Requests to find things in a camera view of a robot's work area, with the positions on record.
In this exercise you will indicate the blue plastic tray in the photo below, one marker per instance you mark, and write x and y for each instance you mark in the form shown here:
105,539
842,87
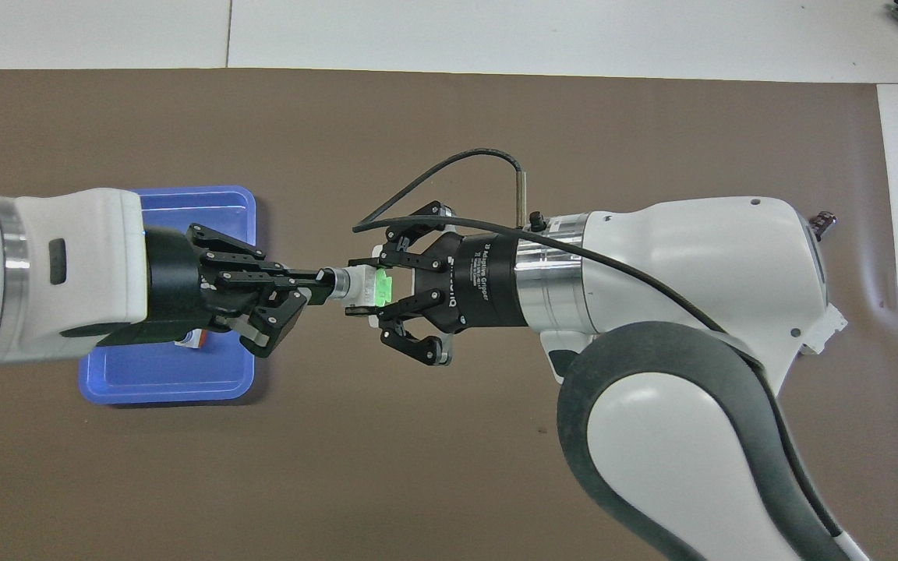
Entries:
168,378

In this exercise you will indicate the brown table mat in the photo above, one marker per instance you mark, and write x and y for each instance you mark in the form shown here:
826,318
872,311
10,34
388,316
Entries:
449,452

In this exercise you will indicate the selector switch with green base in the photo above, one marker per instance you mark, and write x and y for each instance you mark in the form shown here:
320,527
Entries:
359,284

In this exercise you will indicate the white circuit breaker red lever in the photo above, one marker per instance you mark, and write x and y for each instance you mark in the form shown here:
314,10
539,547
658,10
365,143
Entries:
827,327

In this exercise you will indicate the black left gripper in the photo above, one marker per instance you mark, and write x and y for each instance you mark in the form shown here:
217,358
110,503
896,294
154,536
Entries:
172,284

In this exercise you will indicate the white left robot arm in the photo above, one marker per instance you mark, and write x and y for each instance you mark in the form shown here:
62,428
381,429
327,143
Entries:
44,273

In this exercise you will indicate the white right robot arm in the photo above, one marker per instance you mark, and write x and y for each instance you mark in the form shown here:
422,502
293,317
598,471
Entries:
691,273

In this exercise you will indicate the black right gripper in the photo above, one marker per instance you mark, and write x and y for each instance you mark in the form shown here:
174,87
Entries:
484,282

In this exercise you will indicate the small dark terminal block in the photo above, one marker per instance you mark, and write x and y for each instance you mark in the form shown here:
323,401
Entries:
823,224

